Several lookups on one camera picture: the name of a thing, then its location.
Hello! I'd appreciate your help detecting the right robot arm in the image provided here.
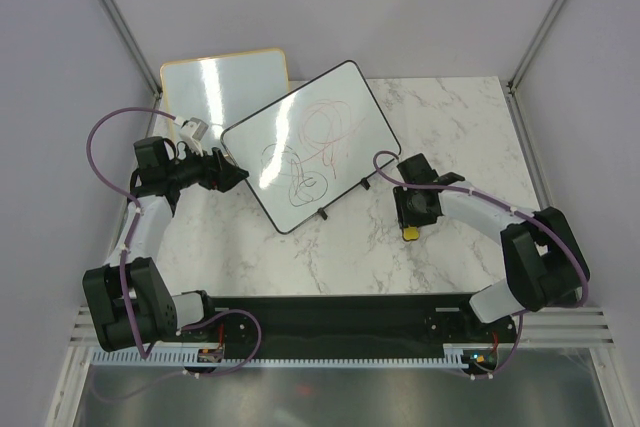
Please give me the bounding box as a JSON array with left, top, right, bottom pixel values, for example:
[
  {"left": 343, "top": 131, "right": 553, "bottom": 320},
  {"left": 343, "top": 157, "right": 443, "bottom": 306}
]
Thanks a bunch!
[{"left": 393, "top": 154, "right": 590, "bottom": 341}]

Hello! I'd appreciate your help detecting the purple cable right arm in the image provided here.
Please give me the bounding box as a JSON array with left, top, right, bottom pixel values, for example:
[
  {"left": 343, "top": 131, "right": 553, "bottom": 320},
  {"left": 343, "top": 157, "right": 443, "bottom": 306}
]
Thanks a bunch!
[{"left": 373, "top": 150, "right": 591, "bottom": 306}]

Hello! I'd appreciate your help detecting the aluminium frame right post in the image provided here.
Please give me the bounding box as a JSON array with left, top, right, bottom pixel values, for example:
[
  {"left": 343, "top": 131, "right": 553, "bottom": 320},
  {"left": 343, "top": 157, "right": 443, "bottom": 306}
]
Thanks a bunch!
[{"left": 504, "top": 0, "right": 569, "bottom": 96}]

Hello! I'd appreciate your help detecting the black stand foot of black board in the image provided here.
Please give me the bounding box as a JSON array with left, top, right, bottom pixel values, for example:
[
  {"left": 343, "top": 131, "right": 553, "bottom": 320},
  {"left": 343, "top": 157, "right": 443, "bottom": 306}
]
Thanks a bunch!
[{"left": 359, "top": 178, "right": 371, "bottom": 190}]

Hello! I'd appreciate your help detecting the white slotted cable duct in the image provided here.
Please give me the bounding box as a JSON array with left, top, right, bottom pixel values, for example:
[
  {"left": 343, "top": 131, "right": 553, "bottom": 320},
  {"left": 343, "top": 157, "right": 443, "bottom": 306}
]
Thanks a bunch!
[{"left": 92, "top": 344, "right": 464, "bottom": 369}]

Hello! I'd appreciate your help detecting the aluminium frame left post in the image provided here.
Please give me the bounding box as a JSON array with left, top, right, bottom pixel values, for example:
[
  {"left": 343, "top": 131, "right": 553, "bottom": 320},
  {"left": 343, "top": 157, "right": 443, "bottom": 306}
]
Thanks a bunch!
[{"left": 98, "top": 0, "right": 162, "bottom": 100}]

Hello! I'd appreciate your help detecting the aluminium frame post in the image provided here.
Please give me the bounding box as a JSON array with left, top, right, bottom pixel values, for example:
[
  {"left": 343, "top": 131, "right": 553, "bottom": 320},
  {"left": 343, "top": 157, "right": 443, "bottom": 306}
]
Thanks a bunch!
[
  {"left": 98, "top": 0, "right": 162, "bottom": 100},
  {"left": 504, "top": 0, "right": 569, "bottom": 96}
]

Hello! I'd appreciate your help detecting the black-framed whiteboard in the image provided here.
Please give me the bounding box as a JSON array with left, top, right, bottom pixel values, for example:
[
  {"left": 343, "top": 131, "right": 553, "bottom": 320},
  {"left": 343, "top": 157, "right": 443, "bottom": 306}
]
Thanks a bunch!
[{"left": 220, "top": 60, "right": 402, "bottom": 235}]

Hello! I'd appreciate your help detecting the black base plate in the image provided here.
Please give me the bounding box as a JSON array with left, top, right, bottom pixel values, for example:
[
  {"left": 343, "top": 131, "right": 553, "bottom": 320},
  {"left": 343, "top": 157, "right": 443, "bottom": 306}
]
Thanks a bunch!
[{"left": 183, "top": 294, "right": 516, "bottom": 361}]

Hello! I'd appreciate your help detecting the yellow bone-shaped eraser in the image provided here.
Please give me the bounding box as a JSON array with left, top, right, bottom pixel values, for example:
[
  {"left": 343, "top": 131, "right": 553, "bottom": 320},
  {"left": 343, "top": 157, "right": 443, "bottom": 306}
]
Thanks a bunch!
[{"left": 402, "top": 226, "right": 420, "bottom": 242}]

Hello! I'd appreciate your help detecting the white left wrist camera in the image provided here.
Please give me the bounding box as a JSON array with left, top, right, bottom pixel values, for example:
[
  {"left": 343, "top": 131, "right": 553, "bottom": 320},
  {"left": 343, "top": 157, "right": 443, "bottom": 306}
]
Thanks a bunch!
[{"left": 179, "top": 118, "right": 208, "bottom": 156}]

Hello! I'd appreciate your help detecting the aluminium rail front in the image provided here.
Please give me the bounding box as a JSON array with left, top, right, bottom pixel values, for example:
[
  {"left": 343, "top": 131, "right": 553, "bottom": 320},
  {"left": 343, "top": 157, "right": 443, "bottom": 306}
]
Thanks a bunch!
[{"left": 69, "top": 307, "right": 614, "bottom": 349}]

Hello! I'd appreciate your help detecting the yellow-framed whiteboard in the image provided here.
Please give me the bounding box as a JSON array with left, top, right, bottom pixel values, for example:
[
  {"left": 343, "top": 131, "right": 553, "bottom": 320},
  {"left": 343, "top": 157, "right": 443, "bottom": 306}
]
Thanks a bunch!
[{"left": 160, "top": 48, "right": 289, "bottom": 148}]

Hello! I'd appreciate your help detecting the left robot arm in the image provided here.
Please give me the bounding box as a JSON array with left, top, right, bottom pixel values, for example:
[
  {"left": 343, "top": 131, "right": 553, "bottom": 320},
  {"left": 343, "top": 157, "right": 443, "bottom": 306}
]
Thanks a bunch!
[{"left": 82, "top": 136, "right": 249, "bottom": 352}]

